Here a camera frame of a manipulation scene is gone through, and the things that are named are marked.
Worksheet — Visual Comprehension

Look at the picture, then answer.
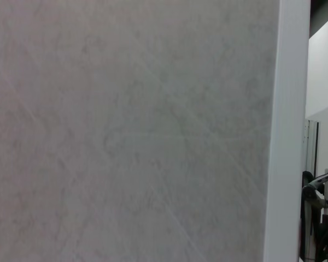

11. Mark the aluminium profile post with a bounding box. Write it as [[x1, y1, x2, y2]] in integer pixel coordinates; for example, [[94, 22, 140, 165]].
[[302, 119, 320, 262]]

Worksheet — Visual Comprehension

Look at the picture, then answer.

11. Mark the grey partition with white frame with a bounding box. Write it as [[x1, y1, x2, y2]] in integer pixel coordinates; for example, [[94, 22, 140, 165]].
[[0, 0, 311, 262]]

